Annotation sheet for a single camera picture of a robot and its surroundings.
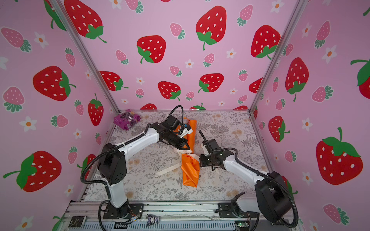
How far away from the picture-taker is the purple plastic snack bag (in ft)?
3.59

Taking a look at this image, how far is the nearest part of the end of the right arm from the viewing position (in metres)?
0.62

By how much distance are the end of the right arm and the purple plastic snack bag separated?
642mm
